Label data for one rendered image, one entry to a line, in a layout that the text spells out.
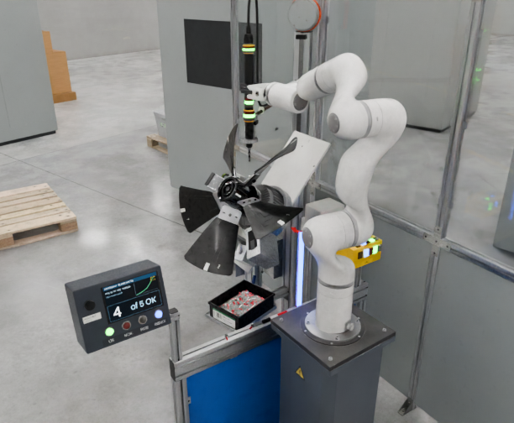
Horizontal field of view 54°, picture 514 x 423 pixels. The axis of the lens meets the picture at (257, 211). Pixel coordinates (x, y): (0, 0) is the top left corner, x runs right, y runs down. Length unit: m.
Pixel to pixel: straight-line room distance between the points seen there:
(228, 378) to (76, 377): 1.35
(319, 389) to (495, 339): 0.91
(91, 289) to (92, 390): 1.61
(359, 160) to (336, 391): 0.76
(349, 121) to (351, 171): 0.18
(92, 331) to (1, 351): 2.02
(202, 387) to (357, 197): 0.91
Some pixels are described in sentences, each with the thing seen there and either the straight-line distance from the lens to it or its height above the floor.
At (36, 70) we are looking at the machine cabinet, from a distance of 7.80.
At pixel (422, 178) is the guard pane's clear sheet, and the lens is 2.37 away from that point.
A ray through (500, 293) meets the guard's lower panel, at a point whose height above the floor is 0.89.
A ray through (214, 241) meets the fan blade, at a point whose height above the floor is 1.03.
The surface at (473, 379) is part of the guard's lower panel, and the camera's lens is 2.56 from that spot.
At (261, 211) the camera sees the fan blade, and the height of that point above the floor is 1.19.
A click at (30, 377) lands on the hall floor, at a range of 3.26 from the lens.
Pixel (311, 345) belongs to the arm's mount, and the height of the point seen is 0.95.
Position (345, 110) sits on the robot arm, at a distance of 1.34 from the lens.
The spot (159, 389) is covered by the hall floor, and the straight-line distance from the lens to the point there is 2.99.
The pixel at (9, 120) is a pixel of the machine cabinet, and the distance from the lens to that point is 7.69.
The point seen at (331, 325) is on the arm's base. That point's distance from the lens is 1.74.
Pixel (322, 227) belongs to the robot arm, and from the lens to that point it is 1.53.
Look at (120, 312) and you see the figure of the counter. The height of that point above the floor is 1.16.
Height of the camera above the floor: 2.02
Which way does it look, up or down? 24 degrees down
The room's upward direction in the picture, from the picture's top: straight up
